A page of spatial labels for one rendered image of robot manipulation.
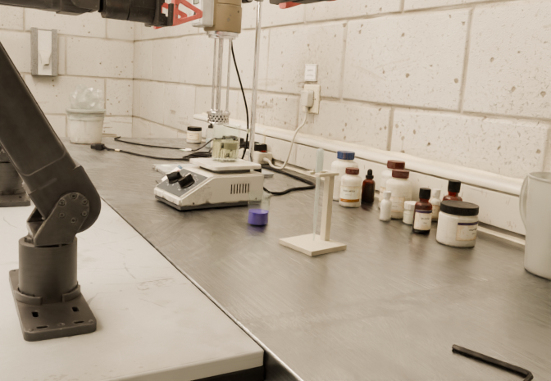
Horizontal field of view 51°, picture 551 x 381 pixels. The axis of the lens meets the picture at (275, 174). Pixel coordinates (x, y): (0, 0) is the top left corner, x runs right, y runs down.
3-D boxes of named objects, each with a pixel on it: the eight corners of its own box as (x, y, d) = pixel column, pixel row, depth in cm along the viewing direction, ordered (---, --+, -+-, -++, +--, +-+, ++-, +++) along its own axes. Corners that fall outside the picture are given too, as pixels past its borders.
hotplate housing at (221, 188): (179, 212, 114) (180, 172, 112) (152, 199, 124) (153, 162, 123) (271, 204, 127) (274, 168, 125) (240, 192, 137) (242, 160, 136)
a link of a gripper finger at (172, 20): (195, 0, 130) (154, -6, 126) (207, -3, 124) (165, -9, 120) (193, 31, 131) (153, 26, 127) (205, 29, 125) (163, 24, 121)
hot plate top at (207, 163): (214, 170, 117) (214, 166, 117) (187, 162, 127) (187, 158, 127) (262, 169, 124) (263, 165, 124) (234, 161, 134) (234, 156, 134)
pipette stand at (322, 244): (311, 256, 90) (316, 175, 88) (278, 243, 96) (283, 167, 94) (346, 249, 95) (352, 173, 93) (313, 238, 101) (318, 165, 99)
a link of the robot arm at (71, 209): (75, 177, 70) (25, 179, 68) (90, 192, 63) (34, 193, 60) (75, 227, 71) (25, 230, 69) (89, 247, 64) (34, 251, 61)
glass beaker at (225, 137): (205, 161, 127) (207, 122, 126) (230, 160, 131) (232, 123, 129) (220, 165, 121) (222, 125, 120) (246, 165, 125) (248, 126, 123)
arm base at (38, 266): (66, 213, 75) (7, 216, 72) (99, 258, 58) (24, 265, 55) (66, 271, 77) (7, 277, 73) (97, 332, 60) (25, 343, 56)
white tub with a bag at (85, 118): (79, 139, 222) (79, 83, 218) (112, 142, 219) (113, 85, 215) (56, 142, 208) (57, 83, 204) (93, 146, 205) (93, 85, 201)
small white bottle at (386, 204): (392, 221, 117) (395, 192, 116) (381, 221, 117) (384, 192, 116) (387, 219, 120) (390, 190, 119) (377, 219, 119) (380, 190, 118)
